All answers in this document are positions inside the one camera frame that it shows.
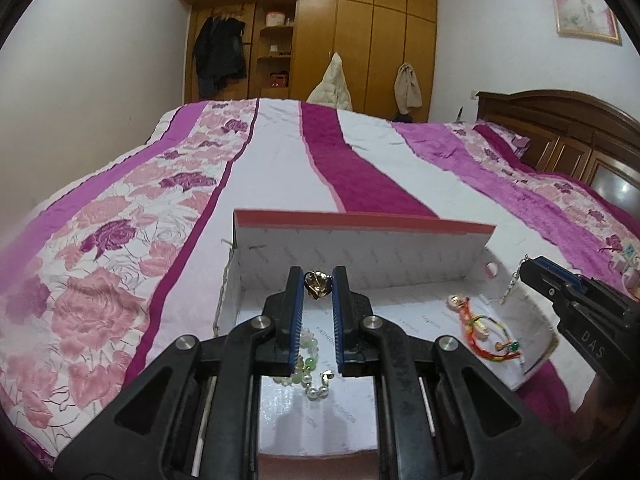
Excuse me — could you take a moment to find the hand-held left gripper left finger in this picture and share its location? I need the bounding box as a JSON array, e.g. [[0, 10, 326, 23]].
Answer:
[[52, 266, 306, 480]]

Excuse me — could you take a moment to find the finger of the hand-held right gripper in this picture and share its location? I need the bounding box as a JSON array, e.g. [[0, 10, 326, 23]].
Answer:
[[542, 257, 588, 291], [520, 258, 571, 306]]

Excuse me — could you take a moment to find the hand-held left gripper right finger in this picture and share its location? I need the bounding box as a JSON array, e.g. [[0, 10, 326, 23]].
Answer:
[[332, 266, 581, 480]]

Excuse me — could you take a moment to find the silver chain earring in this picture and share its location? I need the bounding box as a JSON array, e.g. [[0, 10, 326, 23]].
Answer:
[[501, 255, 530, 307]]

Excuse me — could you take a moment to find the green bead bracelet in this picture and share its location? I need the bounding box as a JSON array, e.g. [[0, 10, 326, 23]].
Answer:
[[272, 329, 321, 387]]

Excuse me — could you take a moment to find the red cardboard box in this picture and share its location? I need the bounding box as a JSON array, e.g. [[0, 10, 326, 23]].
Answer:
[[212, 208, 561, 480]]

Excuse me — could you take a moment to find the gold pearl bracelet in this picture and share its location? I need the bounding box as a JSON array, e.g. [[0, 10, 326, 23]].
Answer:
[[302, 369, 337, 402]]

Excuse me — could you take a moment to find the red braided bracelet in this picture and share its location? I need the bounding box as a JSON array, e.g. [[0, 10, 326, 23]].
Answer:
[[462, 300, 523, 363]]

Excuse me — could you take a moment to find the pink floral pillow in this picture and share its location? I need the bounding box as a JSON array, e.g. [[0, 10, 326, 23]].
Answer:
[[475, 122, 531, 161]]

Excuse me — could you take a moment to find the dark wooden headboard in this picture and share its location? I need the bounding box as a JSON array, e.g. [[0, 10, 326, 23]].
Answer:
[[475, 90, 640, 211]]

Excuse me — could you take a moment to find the beige hanging coat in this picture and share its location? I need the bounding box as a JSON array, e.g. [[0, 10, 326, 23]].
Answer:
[[306, 52, 353, 111]]

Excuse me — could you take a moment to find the beige hanging garment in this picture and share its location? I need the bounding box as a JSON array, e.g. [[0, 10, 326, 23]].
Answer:
[[394, 62, 423, 116]]

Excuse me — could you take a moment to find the dark hanging jacket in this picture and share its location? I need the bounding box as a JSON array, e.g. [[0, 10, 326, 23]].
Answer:
[[193, 16, 247, 101]]

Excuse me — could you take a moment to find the wooden wardrobe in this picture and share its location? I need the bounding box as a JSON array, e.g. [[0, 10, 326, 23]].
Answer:
[[174, 0, 438, 123]]

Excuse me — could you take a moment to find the framed wall picture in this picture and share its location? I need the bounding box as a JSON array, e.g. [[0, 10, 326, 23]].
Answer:
[[546, 0, 622, 45]]

